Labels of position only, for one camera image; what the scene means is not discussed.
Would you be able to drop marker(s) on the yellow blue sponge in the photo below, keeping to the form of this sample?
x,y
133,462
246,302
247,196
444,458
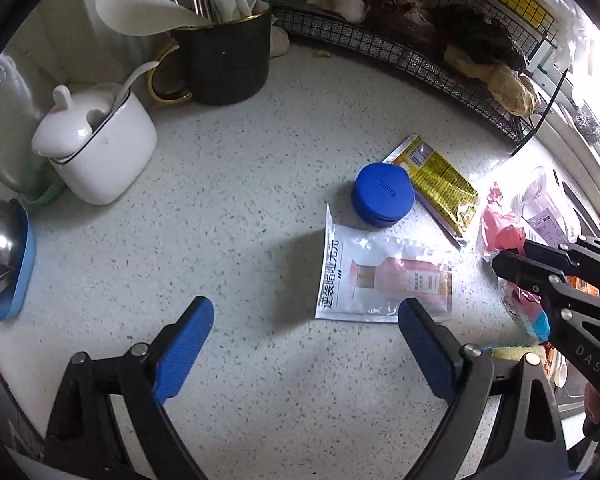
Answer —
x,y
517,350

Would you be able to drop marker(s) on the dark dried clump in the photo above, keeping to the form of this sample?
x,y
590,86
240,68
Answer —
x,y
480,35

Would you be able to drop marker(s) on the white ceramic spoon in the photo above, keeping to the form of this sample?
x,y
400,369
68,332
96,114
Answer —
x,y
132,79

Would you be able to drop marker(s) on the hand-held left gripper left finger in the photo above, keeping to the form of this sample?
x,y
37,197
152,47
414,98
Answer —
x,y
185,345

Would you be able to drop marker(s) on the ginger root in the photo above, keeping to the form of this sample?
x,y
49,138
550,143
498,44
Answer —
x,y
512,90

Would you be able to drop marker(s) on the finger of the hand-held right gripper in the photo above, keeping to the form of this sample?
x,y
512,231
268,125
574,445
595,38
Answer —
x,y
547,254
522,270

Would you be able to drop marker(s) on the glass bottle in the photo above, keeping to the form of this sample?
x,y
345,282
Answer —
x,y
7,125

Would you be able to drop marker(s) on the pale garlic clove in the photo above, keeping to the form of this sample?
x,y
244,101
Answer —
x,y
279,42

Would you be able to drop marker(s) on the steel wool scrubber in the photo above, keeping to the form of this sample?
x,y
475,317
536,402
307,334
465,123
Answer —
x,y
589,127

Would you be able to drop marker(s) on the dried red chilies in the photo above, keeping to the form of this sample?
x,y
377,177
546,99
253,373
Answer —
x,y
400,5

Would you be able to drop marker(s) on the pink plastic bag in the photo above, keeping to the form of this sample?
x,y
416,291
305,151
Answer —
x,y
500,225

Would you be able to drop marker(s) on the blue round lid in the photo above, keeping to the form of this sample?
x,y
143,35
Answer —
x,y
382,192

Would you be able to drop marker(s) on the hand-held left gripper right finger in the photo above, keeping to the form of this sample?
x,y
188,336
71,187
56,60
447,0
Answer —
x,y
425,350

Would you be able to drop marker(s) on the white sachet pink bottle print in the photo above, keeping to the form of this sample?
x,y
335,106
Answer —
x,y
375,270

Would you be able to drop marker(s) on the white ceramic sugar jar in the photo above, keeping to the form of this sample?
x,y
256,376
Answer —
x,y
110,160

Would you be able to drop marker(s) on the steel kettle on blue mat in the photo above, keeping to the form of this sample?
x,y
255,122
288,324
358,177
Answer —
x,y
22,270

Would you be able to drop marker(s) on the clear pink bottle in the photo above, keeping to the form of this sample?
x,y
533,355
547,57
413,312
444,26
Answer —
x,y
545,210

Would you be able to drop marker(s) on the dark green utensil mug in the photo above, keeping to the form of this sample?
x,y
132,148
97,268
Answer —
x,y
230,60

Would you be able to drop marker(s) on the yellow snack wrapper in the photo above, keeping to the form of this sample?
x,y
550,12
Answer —
x,y
437,182

